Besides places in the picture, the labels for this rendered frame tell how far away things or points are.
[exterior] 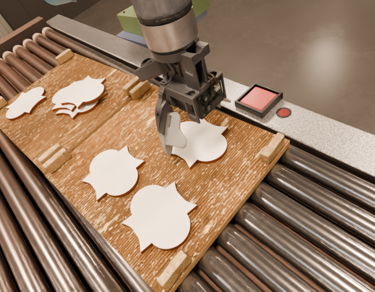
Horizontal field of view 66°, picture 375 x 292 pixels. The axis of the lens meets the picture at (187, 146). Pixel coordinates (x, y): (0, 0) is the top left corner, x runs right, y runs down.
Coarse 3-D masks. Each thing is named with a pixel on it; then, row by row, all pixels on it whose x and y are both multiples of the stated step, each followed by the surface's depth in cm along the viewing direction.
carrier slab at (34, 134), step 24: (48, 72) 99; (72, 72) 94; (96, 72) 90; (120, 72) 86; (48, 96) 89; (120, 96) 78; (0, 120) 87; (24, 120) 84; (48, 120) 80; (72, 120) 77; (96, 120) 74; (24, 144) 76; (48, 144) 73; (72, 144) 71
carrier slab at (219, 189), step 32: (128, 128) 69; (256, 128) 58; (160, 160) 60; (224, 160) 55; (256, 160) 54; (64, 192) 61; (192, 192) 53; (224, 192) 51; (96, 224) 54; (192, 224) 49; (224, 224) 48; (128, 256) 48; (160, 256) 47; (192, 256) 45; (160, 288) 44
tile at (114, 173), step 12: (96, 156) 64; (108, 156) 63; (120, 156) 62; (132, 156) 61; (96, 168) 62; (108, 168) 61; (120, 168) 60; (132, 168) 59; (84, 180) 61; (96, 180) 60; (108, 180) 59; (120, 180) 58; (132, 180) 57; (96, 192) 58; (108, 192) 57; (120, 192) 56
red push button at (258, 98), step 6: (252, 90) 67; (258, 90) 66; (264, 90) 66; (246, 96) 66; (252, 96) 66; (258, 96) 65; (264, 96) 65; (270, 96) 64; (246, 102) 65; (252, 102) 65; (258, 102) 64; (264, 102) 64; (258, 108) 63
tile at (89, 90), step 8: (88, 80) 83; (96, 80) 82; (104, 80) 81; (72, 88) 82; (80, 88) 81; (88, 88) 80; (96, 88) 79; (104, 88) 79; (64, 96) 81; (72, 96) 80; (80, 96) 79; (88, 96) 77; (96, 96) 76; (64, 104) 79; (72, 104) 78; (80, 104) 76
